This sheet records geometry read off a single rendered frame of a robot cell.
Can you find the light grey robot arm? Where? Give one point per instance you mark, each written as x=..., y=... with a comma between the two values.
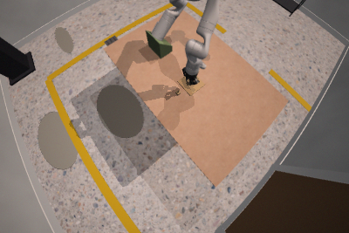
x=205, y=29

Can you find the tan square mat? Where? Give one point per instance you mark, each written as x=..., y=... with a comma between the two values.
x=190, y=89

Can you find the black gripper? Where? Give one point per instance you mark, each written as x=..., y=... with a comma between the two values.
x=192, y=81

